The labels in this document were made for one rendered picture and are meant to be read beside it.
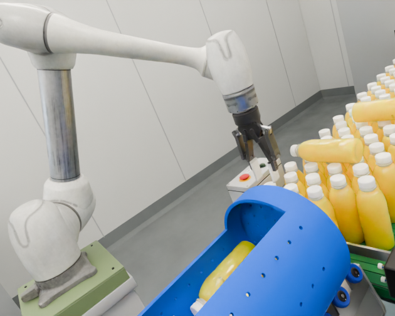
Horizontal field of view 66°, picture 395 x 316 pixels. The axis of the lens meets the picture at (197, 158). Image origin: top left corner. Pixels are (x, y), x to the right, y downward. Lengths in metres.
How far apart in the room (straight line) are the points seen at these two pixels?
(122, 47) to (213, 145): 3.23
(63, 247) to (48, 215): 0.11
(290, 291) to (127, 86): 3.10
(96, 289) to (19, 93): 2.45
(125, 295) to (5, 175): 2.31
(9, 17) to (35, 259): 0.65
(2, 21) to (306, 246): 0.86
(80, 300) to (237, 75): 0.77
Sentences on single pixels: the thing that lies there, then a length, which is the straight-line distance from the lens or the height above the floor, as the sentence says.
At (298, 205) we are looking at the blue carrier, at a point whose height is 1.21.
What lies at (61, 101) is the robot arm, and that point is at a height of 1.56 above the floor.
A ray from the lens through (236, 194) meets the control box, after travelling 1.07.
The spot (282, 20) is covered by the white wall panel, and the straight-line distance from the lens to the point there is 5.17.
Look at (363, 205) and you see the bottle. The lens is 0.90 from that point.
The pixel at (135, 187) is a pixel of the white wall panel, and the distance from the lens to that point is 3.51.
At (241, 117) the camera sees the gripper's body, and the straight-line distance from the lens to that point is 0.85.
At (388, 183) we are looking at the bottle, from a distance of 1.00.
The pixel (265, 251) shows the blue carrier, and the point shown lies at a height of 1.21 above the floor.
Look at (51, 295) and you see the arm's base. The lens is 1.09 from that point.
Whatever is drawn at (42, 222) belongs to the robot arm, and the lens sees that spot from 1.02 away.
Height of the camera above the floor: 1.56
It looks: 19 degrees down
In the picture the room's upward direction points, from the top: 23 degrees counter-clockwise
